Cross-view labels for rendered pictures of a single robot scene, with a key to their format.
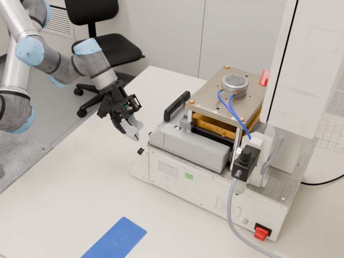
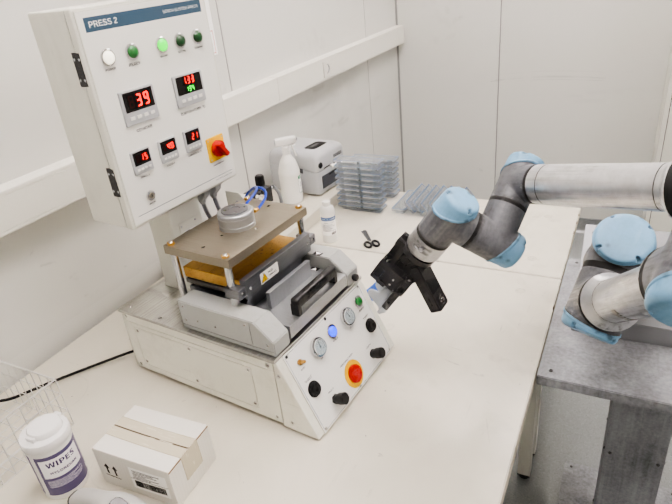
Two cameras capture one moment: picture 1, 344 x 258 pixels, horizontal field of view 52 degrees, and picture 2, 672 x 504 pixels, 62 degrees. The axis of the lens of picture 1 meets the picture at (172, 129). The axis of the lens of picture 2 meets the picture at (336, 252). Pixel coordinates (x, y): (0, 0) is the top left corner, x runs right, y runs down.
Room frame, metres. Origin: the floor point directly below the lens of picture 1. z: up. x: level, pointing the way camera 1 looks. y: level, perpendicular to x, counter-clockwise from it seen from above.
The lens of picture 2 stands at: (2.01, 0.13, 1.61)
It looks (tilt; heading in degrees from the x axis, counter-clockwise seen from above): 28 degrees down; 185
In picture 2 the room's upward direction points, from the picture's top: 6 degrees counter-clockwise
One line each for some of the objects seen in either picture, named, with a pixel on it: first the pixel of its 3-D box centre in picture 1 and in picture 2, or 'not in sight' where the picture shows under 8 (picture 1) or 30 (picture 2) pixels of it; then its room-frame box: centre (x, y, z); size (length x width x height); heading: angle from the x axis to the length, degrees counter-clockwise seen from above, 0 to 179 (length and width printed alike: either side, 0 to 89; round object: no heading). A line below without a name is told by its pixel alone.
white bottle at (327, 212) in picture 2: not in sight; (328, 221); (0.29, -0.04, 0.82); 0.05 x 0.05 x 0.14
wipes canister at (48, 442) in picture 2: not in sight; (54, 454); (1.27, -0.51, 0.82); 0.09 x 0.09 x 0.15
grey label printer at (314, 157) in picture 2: not in sight; (308, 164); (-0.13, -0.14, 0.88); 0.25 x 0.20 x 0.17; 60
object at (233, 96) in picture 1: (239, 104); (234, 229); (0.88, -0.19, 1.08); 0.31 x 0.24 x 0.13; 151
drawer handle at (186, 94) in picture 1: (177, 105); (314, 289); (1.00, -0.01, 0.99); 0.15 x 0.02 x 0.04; 151
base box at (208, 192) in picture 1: (217, 160); (264, 325); (0.90, -0.16, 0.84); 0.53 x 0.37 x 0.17; 61
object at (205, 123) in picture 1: (229, 108); (245, 247); (0.90, -0.17, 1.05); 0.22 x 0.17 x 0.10; 151
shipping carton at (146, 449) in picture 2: not in sight; (155, 453); (1.25, -0.33, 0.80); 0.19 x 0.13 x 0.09; 66
